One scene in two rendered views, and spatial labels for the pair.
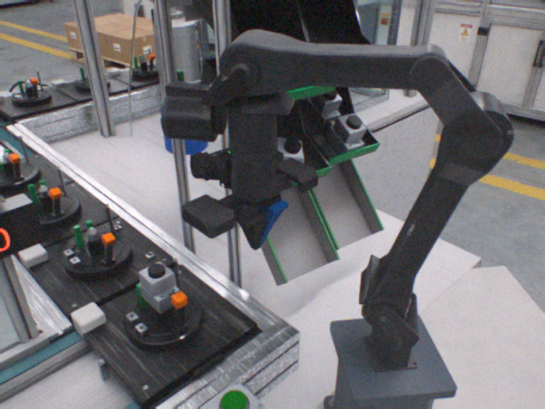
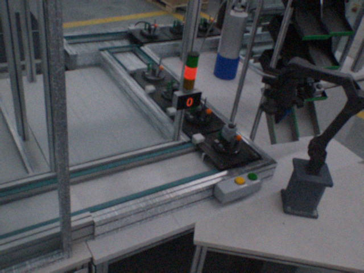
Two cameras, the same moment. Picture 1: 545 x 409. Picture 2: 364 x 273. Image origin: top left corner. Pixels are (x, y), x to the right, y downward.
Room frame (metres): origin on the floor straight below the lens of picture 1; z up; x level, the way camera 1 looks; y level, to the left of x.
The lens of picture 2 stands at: (-0.91, 0.22, 2.06)
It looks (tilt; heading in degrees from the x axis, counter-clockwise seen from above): 35 degrees down; 8
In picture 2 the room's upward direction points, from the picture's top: 9 degrees clockwise
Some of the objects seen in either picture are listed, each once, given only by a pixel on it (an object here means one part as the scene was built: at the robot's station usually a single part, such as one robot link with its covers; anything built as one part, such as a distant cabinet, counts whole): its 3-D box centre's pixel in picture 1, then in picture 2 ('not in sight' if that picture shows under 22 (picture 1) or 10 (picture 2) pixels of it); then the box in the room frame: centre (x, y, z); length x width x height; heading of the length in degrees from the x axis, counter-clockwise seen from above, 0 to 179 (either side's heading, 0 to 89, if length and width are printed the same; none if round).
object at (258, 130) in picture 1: (252, 116); (290, 82); (0.54, 0.02, 1.41); 0.09 x 0.06 x 0.07; 78
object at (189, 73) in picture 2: not in sight; (190, 71); (0.60, 0.42, 1.33); 0.05 x 0.05 x 0.05
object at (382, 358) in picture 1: (391, 336); (314, 164); (0.50, -0.17, 1.09); 0.07 x 0.07 x 0.06; 7
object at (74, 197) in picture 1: (46, 199); not in sight; (1.01, 0.54, 1.01); 0.24 x 0.24 x 0.13; 44
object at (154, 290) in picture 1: (155, 281); (228, 129); (0.65, 0.20, 1.06); 0.08 x 0.04 x 0.07; 44
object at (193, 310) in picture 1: (163, 318); (226, 145); (0.64, 0.20, 0.98); 0.14 x 0.14 x 0.02
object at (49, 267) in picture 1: (94, 243); (198, 111); (0.83, 0.37, 1.01); 0.24 x 0.24 x 0.13; 44
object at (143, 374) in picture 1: (165, 325); (226, 148); (0.64, 0.20, 0.96); 0.24 x 0.24 x 0.02; 44
